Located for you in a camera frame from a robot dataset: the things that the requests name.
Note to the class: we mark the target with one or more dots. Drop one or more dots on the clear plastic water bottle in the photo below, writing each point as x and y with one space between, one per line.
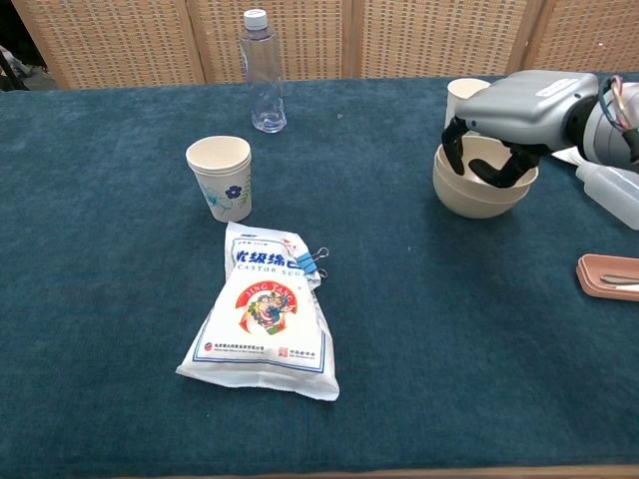
264 75

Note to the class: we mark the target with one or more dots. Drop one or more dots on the beige bowl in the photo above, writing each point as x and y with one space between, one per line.
486 152
474 202

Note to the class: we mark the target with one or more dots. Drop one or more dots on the woven rattan screen panel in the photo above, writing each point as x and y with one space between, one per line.
304 35
439 35
589 35
115 40

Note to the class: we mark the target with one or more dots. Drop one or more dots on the white utensil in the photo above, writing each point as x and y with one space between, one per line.
626 288

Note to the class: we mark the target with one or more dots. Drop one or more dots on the pink rectangular tray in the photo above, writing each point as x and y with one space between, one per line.
591 282

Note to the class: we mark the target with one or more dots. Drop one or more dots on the floral paper cup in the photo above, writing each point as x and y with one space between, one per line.
461 90
217 152
227 199

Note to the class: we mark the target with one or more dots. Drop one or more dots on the white round plate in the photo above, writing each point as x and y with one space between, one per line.
563 155

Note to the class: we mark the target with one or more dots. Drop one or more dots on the white castor sugar bag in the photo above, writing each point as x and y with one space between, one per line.
264 319

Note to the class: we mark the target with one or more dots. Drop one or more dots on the blue binder clip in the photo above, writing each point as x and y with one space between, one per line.
312 262

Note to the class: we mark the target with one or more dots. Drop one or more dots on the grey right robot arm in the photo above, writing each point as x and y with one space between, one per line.
606 142

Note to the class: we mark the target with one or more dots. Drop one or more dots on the teal tablecloth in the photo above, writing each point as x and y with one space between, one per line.
100 274

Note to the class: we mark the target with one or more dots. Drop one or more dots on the black object behind table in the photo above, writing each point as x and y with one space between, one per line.
11 55

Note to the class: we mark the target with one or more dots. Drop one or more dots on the translucent squeeze bottle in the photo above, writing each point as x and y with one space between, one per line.
611 192

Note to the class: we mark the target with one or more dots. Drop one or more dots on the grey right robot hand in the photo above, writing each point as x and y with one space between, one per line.
529 107

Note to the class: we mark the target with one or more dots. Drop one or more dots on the metal utensil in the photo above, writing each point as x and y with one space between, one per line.
621 278

